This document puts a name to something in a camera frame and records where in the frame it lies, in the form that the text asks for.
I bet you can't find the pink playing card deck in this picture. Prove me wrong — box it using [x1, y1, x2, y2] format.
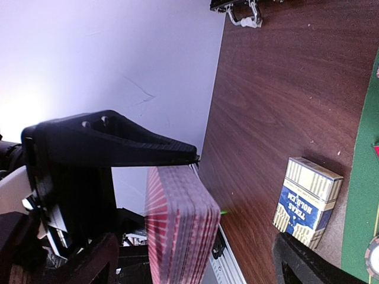
[144, 166, 221, 283]

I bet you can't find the round green poker mat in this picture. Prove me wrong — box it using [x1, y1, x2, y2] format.
[342, 56, 378, 283]

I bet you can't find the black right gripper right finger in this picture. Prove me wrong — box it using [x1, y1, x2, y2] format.
[272, 233, 363, 283]

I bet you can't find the black poker case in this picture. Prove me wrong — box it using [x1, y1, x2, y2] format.
[210, 0, 263, 28]

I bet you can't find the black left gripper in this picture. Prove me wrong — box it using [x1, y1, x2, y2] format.
[21, 110, 199, 257]

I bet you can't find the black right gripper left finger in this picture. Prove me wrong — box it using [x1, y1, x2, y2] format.
[8, 233, 119, 283]

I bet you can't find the red triangular dealer marker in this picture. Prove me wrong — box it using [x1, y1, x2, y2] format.
[372, 144, 379, 161]

